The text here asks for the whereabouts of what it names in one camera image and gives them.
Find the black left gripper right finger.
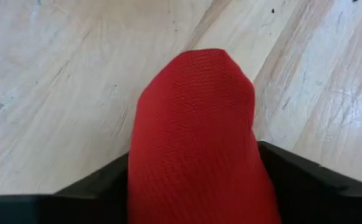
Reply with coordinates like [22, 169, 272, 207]
[257, 141, 362, 224]

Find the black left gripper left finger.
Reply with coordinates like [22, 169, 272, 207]
[0, 152, 129, 224]

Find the red fabric sock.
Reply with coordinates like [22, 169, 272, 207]
[126, 48, 283, 224]

